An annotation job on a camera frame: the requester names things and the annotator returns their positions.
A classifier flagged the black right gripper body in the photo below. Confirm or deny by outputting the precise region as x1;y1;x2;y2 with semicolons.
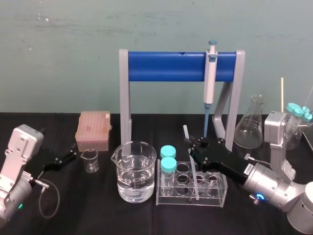
200;139;255;184

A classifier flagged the clear beaker holding tubes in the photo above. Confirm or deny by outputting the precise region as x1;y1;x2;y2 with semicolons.
283;109;309;151

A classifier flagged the black table cloth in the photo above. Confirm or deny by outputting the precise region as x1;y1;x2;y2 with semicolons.
0;112;313;235

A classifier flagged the large glass beaker with water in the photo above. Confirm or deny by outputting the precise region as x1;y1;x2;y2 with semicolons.
111;141;157;203

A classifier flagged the clear glass stirring rod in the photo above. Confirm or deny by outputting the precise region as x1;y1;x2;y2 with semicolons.
183;125;199;201

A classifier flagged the glass conical flask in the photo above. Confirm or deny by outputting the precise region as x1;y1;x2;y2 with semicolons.
233;94;266;149

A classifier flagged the clear acrylic tube rack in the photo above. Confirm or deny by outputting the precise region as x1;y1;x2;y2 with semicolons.
156;158;228;208

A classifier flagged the thin cream stick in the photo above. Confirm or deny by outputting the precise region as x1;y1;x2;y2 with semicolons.
280;77;285;114

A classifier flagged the thin dark left gripper cable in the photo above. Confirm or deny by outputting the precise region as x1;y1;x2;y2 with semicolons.
34;179;61;219

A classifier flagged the thin dark right gripper cable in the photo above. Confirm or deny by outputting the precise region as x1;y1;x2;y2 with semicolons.
245;153;272;169

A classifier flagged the blue and grey pipette stand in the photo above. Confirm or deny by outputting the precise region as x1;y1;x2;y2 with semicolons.
119;48;246;150

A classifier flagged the white and blue pipette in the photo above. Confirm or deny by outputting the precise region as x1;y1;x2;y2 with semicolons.
203;40;219;138

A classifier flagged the thin dark gripper cable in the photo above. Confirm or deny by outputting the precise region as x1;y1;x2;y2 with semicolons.
34;179;61;219
245;153;272;169

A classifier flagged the pink pipette tip box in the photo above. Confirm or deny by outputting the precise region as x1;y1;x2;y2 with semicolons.
75;111;112;151

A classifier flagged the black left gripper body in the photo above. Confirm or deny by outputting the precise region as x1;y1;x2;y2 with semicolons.
25;146;62;179

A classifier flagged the small glass beaker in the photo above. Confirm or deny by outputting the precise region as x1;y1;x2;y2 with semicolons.
80;149;100;173

